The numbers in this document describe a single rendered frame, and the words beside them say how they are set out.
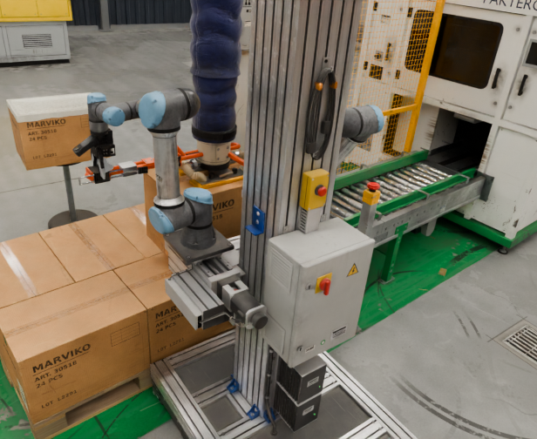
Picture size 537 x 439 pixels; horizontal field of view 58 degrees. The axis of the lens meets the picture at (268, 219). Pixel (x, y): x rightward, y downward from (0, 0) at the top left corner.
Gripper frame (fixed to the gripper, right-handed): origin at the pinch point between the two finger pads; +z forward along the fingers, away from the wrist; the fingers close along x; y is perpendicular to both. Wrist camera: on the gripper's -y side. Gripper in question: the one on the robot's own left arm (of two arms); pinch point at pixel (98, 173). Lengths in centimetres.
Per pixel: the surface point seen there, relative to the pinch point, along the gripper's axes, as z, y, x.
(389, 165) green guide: 56, 250, 25
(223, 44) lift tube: -55, 56, -11
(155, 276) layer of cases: 66, 25, -2
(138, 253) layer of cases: 66, 27, 24
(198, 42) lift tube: -55, 49, -2
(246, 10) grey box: -53, 142, 91
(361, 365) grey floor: 118, 119, -79
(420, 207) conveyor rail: 59, 217, -32
